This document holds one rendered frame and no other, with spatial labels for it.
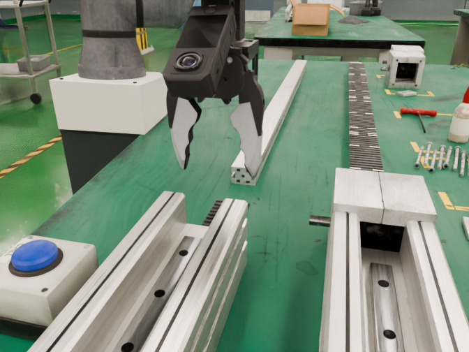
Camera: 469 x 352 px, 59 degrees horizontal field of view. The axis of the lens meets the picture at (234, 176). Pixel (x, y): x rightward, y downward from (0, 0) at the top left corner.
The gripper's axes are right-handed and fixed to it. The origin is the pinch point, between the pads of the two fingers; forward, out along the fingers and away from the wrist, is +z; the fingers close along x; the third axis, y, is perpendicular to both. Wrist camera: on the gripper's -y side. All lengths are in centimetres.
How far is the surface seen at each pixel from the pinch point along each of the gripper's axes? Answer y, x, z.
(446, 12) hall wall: 1103, -250, 53
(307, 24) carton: 202, 6, 3
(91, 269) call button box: -14.0, 9.1, 6.1
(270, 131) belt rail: 33.2, -1.4, 6.8
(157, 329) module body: -23.8, -2.6, 1.6
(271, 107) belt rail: 49.3, 0.9, 6.7
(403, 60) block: 88, -31, 1
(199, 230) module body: -5.5, 0.5, 5.5
